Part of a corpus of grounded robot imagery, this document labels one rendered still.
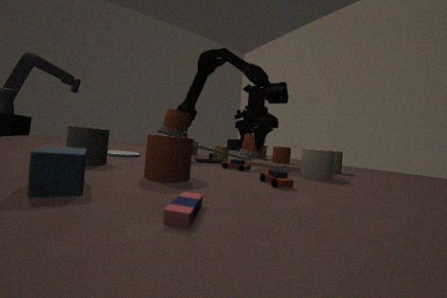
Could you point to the red toy car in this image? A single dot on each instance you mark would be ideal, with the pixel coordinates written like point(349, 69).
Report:
point(277, 178)
point(237, 164)

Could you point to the pink eraser with blue sleeve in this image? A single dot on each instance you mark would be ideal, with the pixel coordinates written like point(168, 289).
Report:
point(182, 211)

